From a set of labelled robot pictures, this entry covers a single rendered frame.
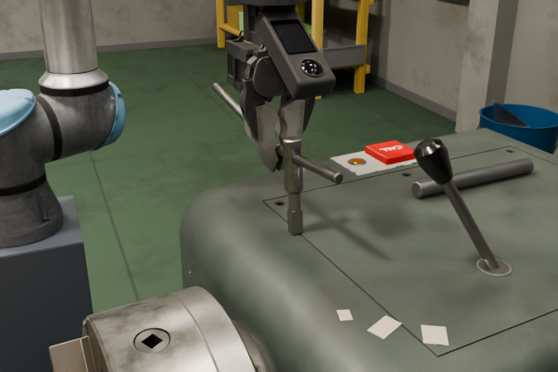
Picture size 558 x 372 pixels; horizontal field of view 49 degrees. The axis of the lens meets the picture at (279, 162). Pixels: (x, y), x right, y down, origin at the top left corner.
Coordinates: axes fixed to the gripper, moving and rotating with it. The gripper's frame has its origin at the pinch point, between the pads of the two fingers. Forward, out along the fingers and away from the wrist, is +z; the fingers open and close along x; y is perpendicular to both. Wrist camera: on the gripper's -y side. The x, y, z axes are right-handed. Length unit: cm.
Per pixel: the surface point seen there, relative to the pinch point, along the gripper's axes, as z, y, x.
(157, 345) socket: 9.4, -14.5, 20.1
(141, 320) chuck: 9.2, -10.2, 20.4
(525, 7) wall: 34, 244, -314
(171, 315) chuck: 9.1, -11.0, 17.6
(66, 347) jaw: 13.5, -5.3, 27.3
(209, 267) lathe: 12.3, 0.4, 9.3
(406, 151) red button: 6.2, 8.4, -26.3
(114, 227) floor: 134, 246, -25
